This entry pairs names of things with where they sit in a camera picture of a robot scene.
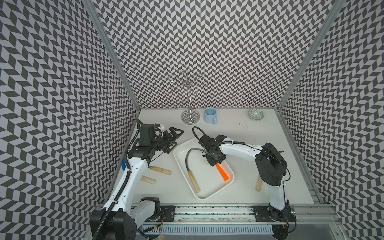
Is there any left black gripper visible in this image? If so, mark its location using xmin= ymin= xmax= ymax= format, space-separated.
xmin=151 ymin=126 xmax=184 ymax=154

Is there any orange handle sickle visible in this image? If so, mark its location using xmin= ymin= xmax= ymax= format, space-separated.
xmin=216 ymin=164 xmax=230 ymax=181

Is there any white rectangular storage tray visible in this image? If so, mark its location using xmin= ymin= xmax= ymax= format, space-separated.
xmin=173 ymin=139 xmax=235 ymax=201

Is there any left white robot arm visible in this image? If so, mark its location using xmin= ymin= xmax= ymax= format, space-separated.
xmin=90 ymin=122 xmax=184 ymax=240

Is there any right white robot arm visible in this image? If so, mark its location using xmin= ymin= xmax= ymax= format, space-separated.
xmin=197 ymin=134 xmax=289 ymax=222

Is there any chrome mug tree stand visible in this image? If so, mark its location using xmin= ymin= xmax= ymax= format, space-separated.
xmin=169 ymin=70 xmax=205 ymax=125

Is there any light blue mug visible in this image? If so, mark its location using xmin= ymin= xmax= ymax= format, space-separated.
xmin=204 ymin=107 xmax=217 ymax=125

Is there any blue blade wooden sickle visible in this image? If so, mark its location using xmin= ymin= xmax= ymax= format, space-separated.
xmin=122 ymin=158 xmax=156 ymax=185

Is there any green patterned small bowl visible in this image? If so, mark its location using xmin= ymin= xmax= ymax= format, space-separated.
xmin=248 ymin=108 xmax=265 ymax=122

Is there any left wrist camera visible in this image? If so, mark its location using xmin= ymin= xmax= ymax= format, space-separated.
xmin=155 ymin=124 xmax=165 ymax=131

